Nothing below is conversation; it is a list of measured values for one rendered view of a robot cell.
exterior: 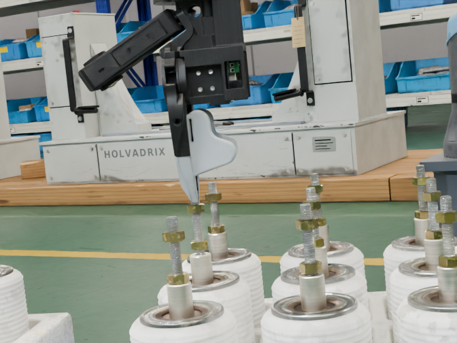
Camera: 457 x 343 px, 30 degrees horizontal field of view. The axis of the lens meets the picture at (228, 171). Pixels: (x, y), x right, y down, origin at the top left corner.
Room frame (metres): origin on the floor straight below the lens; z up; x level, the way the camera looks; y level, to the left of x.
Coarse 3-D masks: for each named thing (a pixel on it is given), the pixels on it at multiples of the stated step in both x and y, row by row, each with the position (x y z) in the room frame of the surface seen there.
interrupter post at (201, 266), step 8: (192, 256) 0.85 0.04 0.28; (200, 256) 0.85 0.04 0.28; (208, 256) 0.85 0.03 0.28; (192, 264) 0.85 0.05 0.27; (200, 264) 0.85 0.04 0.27; (208, 264) 0.85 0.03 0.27; (192, 272) 0.85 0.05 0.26; (200, 272) 0.85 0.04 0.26; (208, 272) 0.85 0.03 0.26; (192, 280) 0.86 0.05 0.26; (200, 280) 0.85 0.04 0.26; (208, 280) 0.85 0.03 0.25
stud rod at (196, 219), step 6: (198, 192) 0.86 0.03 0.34; (198, 198) 0.86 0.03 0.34; (192, 204) 0.86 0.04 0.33; (192, 216) 0.86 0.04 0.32; (198, 216) 0.86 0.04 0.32; (192, 222) 0.86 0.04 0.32; (198, 222) 0.86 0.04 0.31; (198, 228) 0.86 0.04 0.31; (198, 234) 0.86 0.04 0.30; (198, 240) 0.86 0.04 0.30; (198, 252) 0.86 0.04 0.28; (204, 252) 0.86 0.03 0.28
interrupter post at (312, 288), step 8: (320, 272) 0.73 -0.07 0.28; (304, 280) 0.72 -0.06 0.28; (312, 280) 0.72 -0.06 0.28; (320, 280) 0.72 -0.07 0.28; (304, 288) 0.72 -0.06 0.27; (312, 288) 0.72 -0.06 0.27; (320, 288) 0.72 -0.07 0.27; (304, 296) 0.72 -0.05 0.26; (312, 296) 0.72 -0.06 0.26; (320, 296) 0.72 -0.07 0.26; (304, 304) 0.72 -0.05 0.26; (312, 304) 0.72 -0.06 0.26; (320, 304) 0.72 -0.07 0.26
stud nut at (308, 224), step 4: (296, 220) 0.73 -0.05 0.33; (300, 220) 0.72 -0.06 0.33; (304, 220) 0.72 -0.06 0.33; (308, 220) 0.72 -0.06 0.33; (312, 220) 0.72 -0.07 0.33; (316, 220) 0.72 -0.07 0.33; (296, 224) 0.73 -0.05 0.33; (300, 224) 0.72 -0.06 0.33; (304, 224) 0.72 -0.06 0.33; (308, 224) 0.72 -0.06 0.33; (312, 224) 0.72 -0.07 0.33; (316, 224) 0.72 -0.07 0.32; (296, 228) 0.73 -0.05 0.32; (300, 228) 0.72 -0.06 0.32; (304, 228) 0.72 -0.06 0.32; (308, 228) 0.72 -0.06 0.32; (312, 228) 0.72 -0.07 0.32; (316, 228) 0.72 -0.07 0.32
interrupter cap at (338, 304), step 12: (288, 300) 0.75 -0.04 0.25; (300, 300) 0.75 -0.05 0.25; (336, 300) 0.74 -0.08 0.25; (348, 300) 0.73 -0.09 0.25; (276, 312) 0.71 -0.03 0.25; (288, 312) 0.71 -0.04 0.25; (300, 312) 0.70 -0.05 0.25; (312, 312) 0.70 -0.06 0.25; (324, 312) 0.70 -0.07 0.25; (336, 312) 0.69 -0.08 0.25; (348, 312) 0.70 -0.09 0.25
